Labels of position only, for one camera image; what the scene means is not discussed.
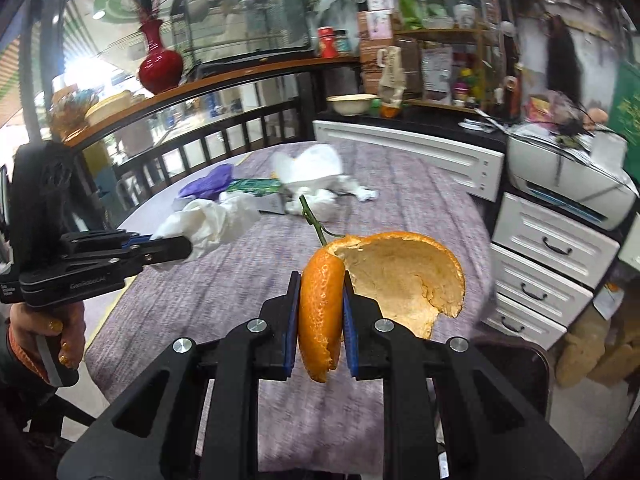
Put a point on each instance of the crumpled white tissue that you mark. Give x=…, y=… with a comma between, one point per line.
x=321, y=197

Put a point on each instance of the green tote bag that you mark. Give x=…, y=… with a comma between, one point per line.
x=624, y=116

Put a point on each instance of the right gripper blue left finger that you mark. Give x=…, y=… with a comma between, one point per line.
x=277, y=353

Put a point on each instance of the orange peel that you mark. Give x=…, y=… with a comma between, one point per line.
x=413, y=278

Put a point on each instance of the white toilet paper roll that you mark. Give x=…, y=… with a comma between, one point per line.
x=317, y=167

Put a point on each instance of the white printed plastic bag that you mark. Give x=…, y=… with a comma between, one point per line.
x=209, y=225

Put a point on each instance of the cream plastic bowl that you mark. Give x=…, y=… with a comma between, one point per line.
x=351, y=104

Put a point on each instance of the green snack wrapper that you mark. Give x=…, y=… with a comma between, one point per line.
x=267, y=193

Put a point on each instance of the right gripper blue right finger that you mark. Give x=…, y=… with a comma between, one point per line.
x=364, y=354

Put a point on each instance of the person's left hand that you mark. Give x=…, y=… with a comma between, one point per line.
x=66, y=326

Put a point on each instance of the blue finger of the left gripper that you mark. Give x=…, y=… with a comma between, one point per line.
x=136, y=240
x=157, y=251

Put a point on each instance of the red tin can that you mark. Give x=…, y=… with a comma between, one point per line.
x=326, y=42

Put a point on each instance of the white printer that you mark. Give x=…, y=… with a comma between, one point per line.
x=567, y=178

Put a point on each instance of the red ceramic vase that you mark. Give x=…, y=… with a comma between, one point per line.
x=161, y=70

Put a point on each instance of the white drawer cabinet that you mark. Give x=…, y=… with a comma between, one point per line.
x=546, y=268

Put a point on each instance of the black trash bin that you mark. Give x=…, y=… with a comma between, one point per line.
x=524, y=364

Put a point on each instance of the glass tank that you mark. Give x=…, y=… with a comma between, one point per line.
x=211, y=32

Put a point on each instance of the black wooden bench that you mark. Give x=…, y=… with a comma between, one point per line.
x=149, y=172

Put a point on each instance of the wooden shelf rack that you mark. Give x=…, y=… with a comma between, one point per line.
x=445, y=49

